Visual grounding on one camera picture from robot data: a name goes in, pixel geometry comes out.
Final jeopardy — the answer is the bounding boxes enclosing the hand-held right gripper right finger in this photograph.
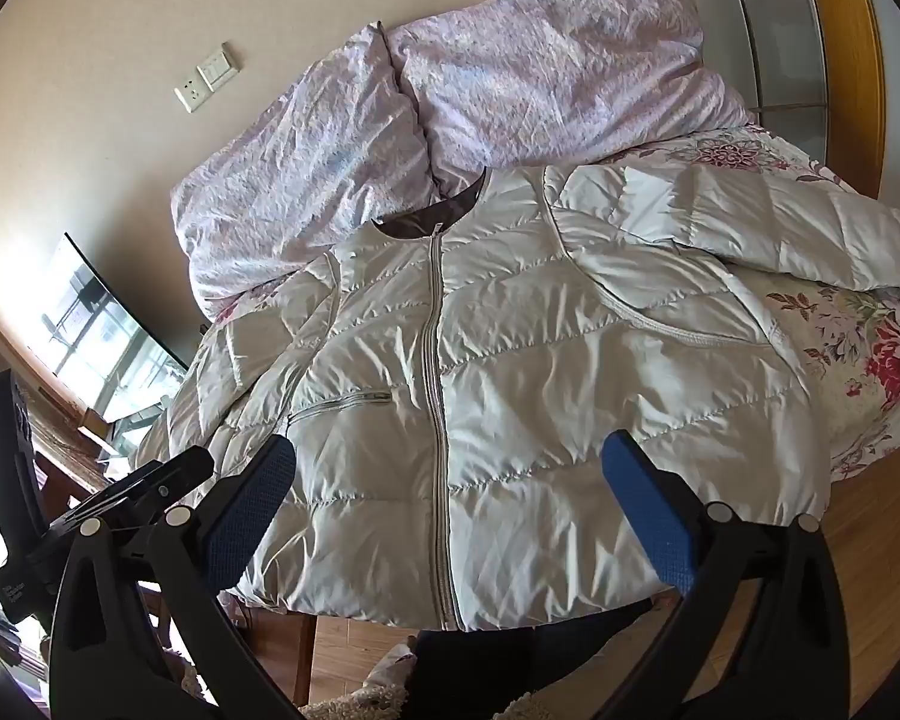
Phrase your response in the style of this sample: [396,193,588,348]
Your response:
[592,431,848,720]

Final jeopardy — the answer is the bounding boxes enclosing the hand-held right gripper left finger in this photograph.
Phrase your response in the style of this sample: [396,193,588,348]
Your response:
[47,433,305,720]

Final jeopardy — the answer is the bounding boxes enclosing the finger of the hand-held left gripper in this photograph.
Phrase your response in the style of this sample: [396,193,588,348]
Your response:
[94,448,215,522]

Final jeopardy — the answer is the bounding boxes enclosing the white puffer jacket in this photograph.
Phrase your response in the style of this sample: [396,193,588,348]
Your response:
[131,163,900,631]

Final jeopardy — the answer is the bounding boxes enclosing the beige fluffy slipper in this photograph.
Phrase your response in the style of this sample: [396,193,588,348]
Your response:
[300,637,421,720]
[487,686,548,720]

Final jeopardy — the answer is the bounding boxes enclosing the person's dark trousers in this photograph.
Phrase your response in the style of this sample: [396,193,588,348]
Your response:
[401,600,653,720]

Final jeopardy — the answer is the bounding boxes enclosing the floral bed sheet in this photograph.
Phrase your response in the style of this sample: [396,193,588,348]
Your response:
[191,124,900,485]

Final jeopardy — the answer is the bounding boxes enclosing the pink crinkled pillow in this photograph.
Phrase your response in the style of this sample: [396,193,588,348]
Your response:
[169,21,440,320]
[382,0,758,192]

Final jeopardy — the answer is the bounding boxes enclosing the wooden headboard with panels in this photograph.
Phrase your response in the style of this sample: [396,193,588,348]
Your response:
[457,0,890,203]

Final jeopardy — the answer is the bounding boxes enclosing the frosted glass door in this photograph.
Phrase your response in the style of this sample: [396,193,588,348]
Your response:
[664,0,830,128]

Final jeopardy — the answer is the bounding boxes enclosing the wooden bed frame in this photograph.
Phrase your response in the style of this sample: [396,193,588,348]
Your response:
[240,600,320,706]

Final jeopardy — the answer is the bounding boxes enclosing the white wall switch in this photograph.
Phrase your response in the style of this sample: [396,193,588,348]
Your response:
[197,43,239,89]

